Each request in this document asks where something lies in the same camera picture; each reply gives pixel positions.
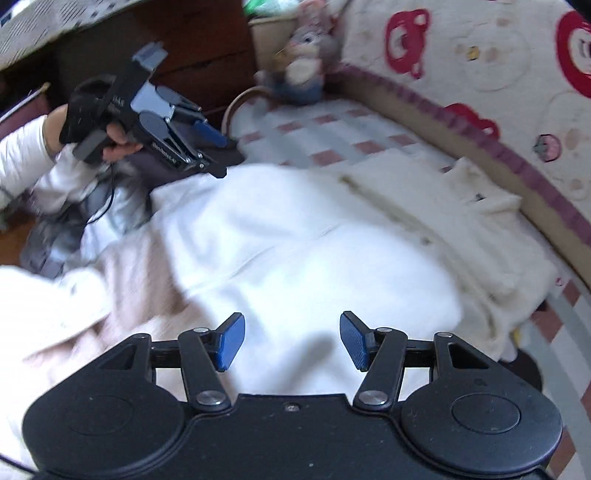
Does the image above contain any white garment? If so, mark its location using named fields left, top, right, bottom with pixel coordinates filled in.
left=83, top=161, right=468, bottom=403

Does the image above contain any grey blue garment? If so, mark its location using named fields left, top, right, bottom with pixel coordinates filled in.
left=21, top=178, right=155, bottom=280

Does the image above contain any beige mattress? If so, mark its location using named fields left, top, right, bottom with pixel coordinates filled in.
left=339, top=69, right=591, bottom=298

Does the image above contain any patterned cloth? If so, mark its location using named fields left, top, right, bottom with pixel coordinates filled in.
left=0, top=0, right=140, bottom=71

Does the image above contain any bear printed quilt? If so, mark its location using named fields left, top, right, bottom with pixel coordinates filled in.
left=323, top=0, right=591, bottom=241

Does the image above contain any cream fuzzy garment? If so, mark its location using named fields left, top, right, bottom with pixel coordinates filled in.
left=342, top=157, right=560, bottom=361

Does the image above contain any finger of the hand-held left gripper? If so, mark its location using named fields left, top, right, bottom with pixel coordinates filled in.
left=154, top=88, right=229, bottom=149
left=159, top=126, right=228, bottom=180

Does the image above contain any green plastic bag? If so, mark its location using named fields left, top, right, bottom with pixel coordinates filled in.
left=242, top=0, right=297, bottom=20

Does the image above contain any pale pink garment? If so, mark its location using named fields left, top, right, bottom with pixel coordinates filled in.
left=0, top=235, right=241, bottom=464

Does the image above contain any person's left forearm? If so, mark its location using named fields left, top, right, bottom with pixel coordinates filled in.
left=0, top=107, right=109, bottom=210

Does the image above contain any black cable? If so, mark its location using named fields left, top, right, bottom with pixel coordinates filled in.
left=81, top=159, right=117, bottom=228

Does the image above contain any checked bed sheet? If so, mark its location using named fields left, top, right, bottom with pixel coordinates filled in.
left=225, top=96, right=591, bottom=480

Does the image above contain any dark wooden drawer cabinet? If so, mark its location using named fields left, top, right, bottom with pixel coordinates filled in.
left=50, top=0, right=257, bottom=123

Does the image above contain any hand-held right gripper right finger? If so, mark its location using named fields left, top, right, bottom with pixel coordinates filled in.
left=340, top=311, right=490, bottom=411

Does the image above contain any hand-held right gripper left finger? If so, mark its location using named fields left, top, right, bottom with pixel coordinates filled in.
left=97, top=313, right=245, bottom=413

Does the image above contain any grey plush rabbit toy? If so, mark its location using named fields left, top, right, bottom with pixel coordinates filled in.
left=255, top=0, right=343, bottom=105

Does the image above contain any person's left hand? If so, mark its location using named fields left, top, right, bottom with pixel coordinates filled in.
left=58, top=78, right=145, bottom=163

